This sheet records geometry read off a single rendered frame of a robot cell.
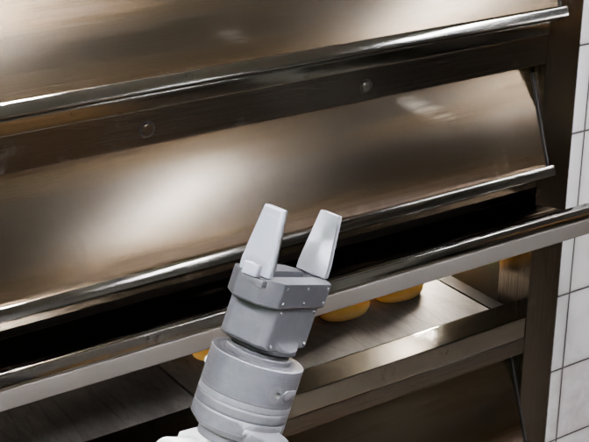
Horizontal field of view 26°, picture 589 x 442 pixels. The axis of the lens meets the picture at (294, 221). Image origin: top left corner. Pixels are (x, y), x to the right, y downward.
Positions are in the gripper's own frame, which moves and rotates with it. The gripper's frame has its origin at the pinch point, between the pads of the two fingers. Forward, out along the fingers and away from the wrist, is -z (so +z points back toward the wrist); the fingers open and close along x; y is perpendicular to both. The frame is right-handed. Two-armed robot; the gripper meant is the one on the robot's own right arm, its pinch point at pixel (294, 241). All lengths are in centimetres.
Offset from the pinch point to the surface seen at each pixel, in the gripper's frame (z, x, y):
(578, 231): -4, -93, 1
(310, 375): 31, -78, 30
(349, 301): 13, -57, 18
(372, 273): 9, -60, 17
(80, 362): 27.1, -23.0, 34.3
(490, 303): 14, -113, 17
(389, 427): 37, -94, 20
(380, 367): 27, -86, 22
